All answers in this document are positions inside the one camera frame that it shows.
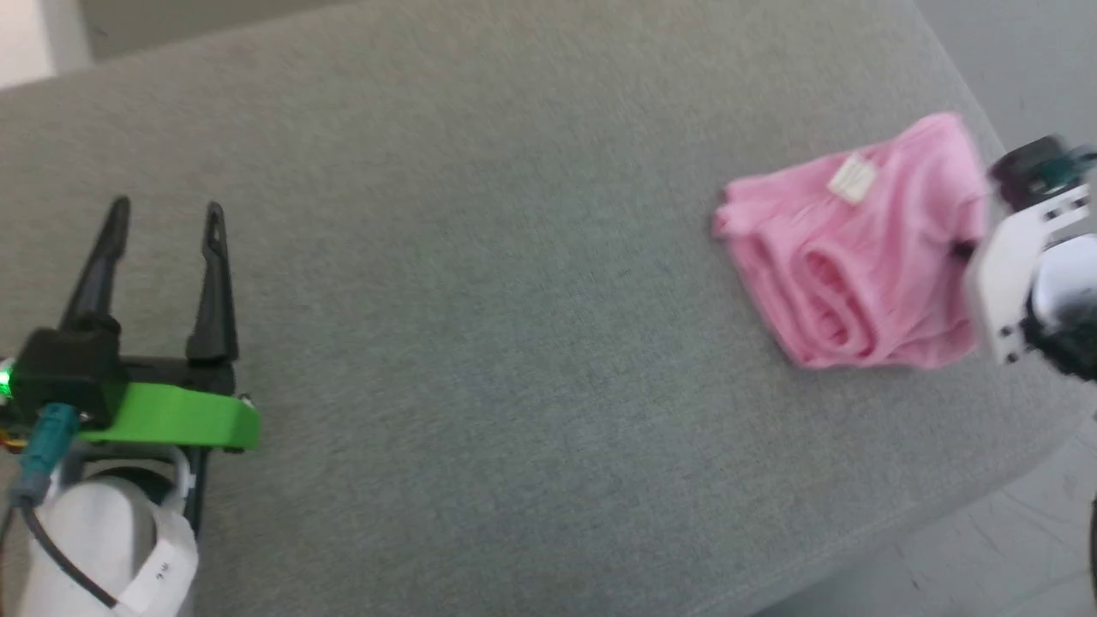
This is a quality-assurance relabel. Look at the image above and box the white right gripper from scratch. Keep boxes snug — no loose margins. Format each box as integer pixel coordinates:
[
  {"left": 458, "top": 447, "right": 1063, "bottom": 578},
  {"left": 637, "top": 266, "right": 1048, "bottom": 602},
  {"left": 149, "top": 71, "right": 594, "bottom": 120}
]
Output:
[{"left": 967, "top": 183, "right": 1097, "bottom": 367}]

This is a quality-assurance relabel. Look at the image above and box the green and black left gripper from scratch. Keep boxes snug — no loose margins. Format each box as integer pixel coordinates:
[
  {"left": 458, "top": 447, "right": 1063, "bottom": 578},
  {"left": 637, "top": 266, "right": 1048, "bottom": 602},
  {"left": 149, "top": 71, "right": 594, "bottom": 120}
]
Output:
[{"left": 58, "top": 196, "right": 261, "bottom": 452}]

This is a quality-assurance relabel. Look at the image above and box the pink cloth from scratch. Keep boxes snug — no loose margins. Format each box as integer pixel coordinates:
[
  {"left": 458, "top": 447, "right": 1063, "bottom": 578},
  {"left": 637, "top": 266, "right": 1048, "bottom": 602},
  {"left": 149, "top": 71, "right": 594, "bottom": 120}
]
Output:
[{"left": 710, "top": 111, "right": 995, "bottom": 371}]

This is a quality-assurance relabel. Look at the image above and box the grey fabric sofa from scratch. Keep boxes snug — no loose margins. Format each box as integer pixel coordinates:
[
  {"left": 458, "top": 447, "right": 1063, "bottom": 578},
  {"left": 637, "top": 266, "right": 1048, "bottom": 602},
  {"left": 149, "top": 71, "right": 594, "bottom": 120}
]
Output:
[{"left": 0, "top": 0, "right": 1097, "bottom": 617}]

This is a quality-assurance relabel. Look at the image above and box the black cable with teal connector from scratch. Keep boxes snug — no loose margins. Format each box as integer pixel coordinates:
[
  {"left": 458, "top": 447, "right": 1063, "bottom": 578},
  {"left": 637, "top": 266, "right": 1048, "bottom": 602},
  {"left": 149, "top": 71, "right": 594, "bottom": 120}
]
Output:
[{"left": 9, "top": 403, "right": 119, "bottom": 611}]

